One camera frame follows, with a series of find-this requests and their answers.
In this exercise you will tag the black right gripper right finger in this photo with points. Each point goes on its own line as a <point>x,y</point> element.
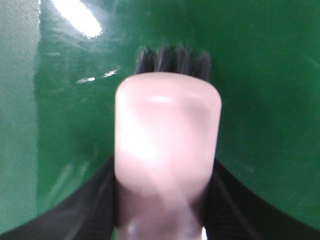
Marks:
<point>233,212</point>

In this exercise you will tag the pink hand broom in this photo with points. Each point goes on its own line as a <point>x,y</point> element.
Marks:
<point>167,117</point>

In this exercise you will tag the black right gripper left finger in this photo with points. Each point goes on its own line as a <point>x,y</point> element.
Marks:
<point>87,214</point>

